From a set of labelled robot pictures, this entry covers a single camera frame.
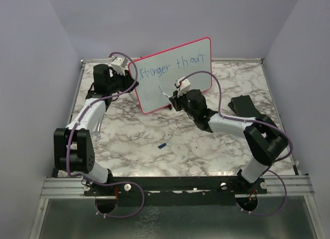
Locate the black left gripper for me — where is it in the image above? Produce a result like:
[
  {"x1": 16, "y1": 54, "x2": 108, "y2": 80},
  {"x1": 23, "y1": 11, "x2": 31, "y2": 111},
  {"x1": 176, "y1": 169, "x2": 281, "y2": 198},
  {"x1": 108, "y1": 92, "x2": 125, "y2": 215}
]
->
[{"x1": 108, "y1": 68, "x2": 139, "y2": 94}]

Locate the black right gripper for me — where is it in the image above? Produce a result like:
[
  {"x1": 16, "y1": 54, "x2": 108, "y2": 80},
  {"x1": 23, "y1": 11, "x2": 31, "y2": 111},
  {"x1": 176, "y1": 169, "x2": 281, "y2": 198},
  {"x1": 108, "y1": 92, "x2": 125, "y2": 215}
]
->
[{"x1": 170, "y1": 88, "x2": 197, "y2": 119}]

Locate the pink framed whiteboard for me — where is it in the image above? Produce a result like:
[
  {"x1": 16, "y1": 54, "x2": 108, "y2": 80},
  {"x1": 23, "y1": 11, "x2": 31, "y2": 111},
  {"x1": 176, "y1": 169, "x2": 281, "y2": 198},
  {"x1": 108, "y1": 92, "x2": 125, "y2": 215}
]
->
[{"x1": 128, "y1": 37, "x2": 211, "y2": 114}]

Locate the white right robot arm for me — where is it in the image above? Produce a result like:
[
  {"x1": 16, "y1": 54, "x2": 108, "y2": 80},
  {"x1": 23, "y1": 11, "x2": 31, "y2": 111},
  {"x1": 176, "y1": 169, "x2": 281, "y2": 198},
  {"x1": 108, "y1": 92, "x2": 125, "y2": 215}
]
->
[{"x1": 169, "y1": 89, "x2": 289, "y2": 193}]

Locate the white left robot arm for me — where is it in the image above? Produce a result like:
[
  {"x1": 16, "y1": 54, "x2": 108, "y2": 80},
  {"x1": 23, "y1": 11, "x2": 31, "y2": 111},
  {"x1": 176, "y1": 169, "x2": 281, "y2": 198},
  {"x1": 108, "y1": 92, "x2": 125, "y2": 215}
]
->
[{"x1": 54, "y1": 63, "x2": 139, "y2": 195}]

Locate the silver open-end wrench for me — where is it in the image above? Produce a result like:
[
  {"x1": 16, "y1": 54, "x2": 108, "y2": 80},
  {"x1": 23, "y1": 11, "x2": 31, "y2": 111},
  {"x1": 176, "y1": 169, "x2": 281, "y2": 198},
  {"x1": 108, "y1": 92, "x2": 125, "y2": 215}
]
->
[{"x1": 92, "y1": 116, "x2": 104, "y2": 142}]

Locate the white grey small box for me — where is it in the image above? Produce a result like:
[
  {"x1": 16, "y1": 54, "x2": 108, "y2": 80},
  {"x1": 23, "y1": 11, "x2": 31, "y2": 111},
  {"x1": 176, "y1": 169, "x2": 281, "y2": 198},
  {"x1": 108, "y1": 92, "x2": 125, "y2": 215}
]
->
[{"x1": 228, "y1": 133, "x2": 241, "y2": 140}]

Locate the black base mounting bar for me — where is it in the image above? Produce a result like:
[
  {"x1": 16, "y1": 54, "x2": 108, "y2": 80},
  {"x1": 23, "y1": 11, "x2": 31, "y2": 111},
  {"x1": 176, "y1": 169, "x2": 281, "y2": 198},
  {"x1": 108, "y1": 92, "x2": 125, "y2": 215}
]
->
[{"x1": 84, "y1": 176, "x2": 267, "y2": 207}]

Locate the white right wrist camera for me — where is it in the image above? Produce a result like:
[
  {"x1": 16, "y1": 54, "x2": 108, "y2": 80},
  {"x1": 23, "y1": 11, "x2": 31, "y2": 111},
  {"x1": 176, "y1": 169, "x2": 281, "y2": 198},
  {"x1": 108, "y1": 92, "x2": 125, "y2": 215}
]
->
[{"x1": 174, "y1": 76, "x2": 191, "y2": 97}]

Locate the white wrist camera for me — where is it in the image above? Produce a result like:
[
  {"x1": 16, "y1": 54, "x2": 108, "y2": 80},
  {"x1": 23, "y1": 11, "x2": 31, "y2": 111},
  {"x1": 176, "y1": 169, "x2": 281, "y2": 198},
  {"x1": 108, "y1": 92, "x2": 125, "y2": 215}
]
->
[
  {"x1": 174, "y1": 76, "x2": 191, "y2": 97},
  {"x1": 111, "y1": 57, "x2": 128, "y2": 76}
]

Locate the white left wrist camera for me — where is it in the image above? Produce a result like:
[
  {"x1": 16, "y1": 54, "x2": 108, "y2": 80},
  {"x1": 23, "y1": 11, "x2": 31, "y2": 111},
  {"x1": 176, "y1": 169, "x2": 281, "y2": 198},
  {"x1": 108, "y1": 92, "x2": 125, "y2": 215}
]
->
[{"x1": 111, "y1": 57, "x2": 128, "y2": 76}]

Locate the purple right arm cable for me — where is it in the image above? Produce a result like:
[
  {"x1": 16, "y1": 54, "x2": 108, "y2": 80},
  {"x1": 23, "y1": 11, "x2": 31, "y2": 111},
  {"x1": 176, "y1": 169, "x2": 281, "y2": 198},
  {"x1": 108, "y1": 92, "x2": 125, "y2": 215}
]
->
[{"x1": 179, "y1": 71, "x2": 294, "y2": 216}]

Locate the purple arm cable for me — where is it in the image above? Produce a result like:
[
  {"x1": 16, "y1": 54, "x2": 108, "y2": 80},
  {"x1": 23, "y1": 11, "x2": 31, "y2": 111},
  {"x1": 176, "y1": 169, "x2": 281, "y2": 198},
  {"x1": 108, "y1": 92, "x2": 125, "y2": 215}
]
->
[
  {"x1": 66, "y1": 52, "x2": 146, "y2": 219},
  {"x1": 179, "y1": 71, "x2": 294, "y2": 216}
]

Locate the black network switch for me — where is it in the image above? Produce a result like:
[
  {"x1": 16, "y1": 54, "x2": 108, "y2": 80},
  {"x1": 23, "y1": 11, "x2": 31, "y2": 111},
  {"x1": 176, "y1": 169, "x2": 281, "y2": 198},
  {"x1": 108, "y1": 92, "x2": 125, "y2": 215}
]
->
[{"x1": 228, "y1": 95, "x2": 261, "y2": 117}]

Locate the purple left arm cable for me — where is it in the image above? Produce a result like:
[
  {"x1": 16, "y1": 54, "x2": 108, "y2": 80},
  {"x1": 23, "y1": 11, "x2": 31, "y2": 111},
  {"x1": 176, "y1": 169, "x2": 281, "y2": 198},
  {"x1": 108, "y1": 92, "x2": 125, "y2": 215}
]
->
[{"x1": 66, "y1": 52, "x2": 146, "y2": 219}]

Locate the aluminium front rail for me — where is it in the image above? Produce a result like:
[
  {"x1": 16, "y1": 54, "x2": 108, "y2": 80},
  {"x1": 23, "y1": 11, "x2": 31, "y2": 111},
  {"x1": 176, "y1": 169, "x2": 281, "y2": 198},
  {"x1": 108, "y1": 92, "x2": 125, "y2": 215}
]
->
[{"x1": 41, "y1": 177, "x2": 90, "y2": 198}]

